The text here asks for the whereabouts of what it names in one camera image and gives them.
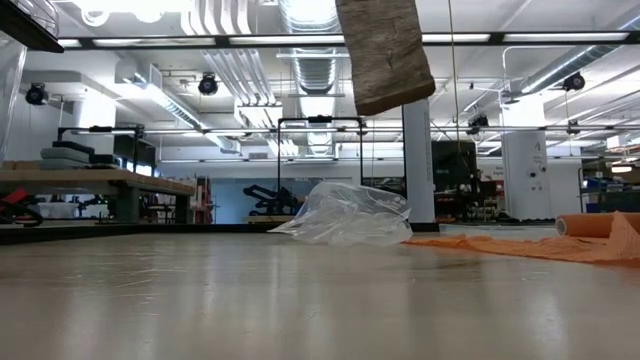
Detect wide white column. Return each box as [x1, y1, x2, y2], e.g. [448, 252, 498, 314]
[501, 94, 550, 221]

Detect red and black tool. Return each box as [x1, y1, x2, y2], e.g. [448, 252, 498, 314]
[0, 188, 54, 229]

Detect black overhead rig beam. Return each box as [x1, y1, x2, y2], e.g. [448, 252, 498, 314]
[57, 30, 640, 50]

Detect red shelving unit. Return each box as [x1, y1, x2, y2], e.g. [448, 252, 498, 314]
[192, 175, 215, 225]

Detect long silver ceiling duct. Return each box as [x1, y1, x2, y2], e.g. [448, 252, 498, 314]
[519, 14, 640, 96]

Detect black ceiling cable reel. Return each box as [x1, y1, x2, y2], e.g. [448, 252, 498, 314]
[467, 114, 490, 136]
[198, 72, 220, 96]
[24, 82, 50, 107]
[563, 71, 586, 93]

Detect shelf with blue bins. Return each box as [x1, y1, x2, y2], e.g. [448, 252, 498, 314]
[578, 159, 640, 215]

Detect clear plastic bag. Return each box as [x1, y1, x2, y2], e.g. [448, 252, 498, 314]
[268, 180, 414, 248]

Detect black cabinet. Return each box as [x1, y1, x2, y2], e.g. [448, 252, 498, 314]
[432, 140, 479, 221]

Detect thin hanging cable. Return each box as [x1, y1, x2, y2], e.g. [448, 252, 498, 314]
[446, 0, 464, 151]

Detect black aluminium table frame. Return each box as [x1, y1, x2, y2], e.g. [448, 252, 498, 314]
[0, 221, 441, 246]

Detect orange elastic bandage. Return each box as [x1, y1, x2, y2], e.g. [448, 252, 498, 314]
[403, 210, 640, 268]

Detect stacked grey pads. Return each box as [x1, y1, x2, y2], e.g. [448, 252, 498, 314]
[39, 140, 121, 171]

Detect ribbed silver ceiling duct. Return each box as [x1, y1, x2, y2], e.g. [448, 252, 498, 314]
[279, 0, 347, 96]

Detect slim white pillar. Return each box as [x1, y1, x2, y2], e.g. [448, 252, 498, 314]
[401, 97, 436, 225]

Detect wooden workbench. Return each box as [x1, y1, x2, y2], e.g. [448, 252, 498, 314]
[0, 160, 196, 225]

